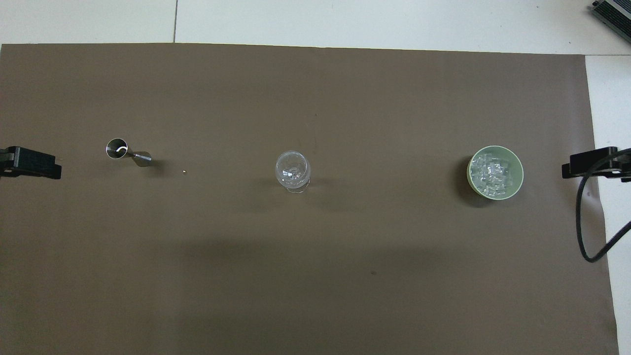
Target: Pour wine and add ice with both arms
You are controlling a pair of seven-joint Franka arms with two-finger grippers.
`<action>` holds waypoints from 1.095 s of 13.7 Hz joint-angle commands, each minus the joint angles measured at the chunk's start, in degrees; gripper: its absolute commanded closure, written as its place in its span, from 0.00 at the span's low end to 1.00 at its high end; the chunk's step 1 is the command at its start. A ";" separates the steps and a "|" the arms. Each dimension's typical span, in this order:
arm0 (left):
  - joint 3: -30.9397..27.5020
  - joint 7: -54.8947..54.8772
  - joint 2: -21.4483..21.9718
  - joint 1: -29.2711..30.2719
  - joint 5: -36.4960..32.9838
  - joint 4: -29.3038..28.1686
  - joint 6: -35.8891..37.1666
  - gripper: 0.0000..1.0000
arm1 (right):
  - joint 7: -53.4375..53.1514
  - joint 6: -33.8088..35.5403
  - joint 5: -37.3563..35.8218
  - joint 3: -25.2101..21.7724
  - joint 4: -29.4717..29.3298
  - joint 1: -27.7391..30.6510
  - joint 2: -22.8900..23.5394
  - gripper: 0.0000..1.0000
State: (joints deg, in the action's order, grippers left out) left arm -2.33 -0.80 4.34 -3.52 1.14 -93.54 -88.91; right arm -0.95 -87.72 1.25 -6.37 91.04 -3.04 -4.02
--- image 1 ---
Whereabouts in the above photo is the black cable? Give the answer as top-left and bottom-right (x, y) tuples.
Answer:
(576, 147), (631, 263)

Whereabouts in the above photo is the clear ice cubes pile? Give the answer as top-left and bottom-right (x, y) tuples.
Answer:
(471, 152), (513, 195)

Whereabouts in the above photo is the clear wine glass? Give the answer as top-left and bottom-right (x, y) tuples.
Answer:
(275, 150), (312, 194)

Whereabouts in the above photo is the steel double jigger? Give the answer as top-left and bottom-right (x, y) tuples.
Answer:
(105, 138), (153, 168)

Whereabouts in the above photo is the grey ribbed metal device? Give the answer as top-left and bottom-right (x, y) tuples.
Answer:
(591, 0), (631, 43)

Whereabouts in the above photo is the black stand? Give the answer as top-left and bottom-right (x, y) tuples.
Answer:
(561, 146), (631, 182)
(0, 146), (63, 180)

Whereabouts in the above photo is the green bowl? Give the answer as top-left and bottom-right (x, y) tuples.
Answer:
(466, 145), (525, 202)

